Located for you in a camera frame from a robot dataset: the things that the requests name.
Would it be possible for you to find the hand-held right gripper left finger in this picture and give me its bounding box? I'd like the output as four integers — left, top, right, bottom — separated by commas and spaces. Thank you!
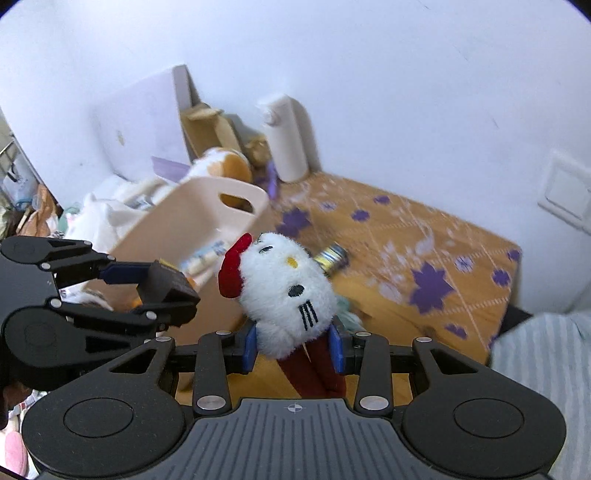
104, 323, 258, 416

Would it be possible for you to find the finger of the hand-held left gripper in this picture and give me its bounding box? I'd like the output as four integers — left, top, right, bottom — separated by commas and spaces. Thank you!
44, 237, 155, 291
47, 295, 200, 350

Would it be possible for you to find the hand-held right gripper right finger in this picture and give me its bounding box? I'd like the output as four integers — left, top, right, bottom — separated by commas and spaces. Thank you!
329, 323, 485, 414

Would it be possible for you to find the black cube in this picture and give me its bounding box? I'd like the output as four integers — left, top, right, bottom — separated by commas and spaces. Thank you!
136, 260, 202, 324

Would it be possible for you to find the white tissue packet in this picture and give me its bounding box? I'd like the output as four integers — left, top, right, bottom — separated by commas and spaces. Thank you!
179, 240, 230, 278

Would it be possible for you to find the beige plastic basket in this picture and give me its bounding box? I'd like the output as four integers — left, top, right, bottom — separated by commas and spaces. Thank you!
85, 176, 271, 333

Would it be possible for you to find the white cat plush toy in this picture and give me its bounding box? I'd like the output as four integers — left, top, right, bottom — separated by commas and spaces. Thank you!
218, 232, 352, 398

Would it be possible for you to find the teal crumpled cloth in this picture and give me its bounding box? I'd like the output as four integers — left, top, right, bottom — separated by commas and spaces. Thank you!
336, 295, 368, 334

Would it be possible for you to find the blue yellow snack tube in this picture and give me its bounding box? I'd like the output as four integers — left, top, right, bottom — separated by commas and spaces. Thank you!
313, 244, 350, 278

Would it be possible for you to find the floral table mat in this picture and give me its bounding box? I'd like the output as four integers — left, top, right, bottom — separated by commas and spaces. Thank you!
272, 172, 523, 366

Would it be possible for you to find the orange white plush toy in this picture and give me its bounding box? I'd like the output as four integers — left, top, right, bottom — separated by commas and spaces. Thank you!
186, 147, 253, 186

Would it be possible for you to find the pale purple box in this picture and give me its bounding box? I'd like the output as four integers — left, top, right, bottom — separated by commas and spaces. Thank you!
91, 65, 194, 184

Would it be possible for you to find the cardboard box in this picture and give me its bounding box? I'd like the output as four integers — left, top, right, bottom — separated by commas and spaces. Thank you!
179, 104, 246, 163

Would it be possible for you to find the striped light blue blanket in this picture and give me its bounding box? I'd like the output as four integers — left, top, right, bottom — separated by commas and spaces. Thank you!
488, 313, 591, 444

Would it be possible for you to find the small tan plush toy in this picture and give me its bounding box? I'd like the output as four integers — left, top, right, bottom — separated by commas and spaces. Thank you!
244, 137, 272, 168

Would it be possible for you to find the white bottle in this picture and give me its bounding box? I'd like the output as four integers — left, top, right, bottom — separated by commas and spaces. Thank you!
256, 93, 310, 184

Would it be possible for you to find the white wall switch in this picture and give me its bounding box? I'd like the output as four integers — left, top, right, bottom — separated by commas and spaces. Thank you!
537, 150, 591, 228

